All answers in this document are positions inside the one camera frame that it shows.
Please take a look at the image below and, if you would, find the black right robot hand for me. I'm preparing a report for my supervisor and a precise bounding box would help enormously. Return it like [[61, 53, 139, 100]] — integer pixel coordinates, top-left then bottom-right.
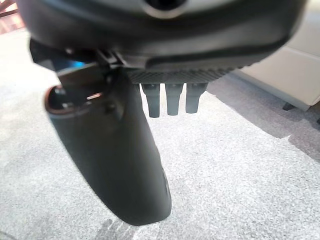
[[17, 0, 310, 226]]

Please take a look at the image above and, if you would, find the brown wooden furniture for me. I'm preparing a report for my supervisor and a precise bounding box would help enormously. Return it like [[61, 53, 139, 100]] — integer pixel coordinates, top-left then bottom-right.
[[0, 0, 20, 36]]

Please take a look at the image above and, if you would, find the white sofa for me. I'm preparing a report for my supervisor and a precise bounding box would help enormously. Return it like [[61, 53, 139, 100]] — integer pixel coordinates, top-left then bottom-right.
[[239, 0, 320, 112]]

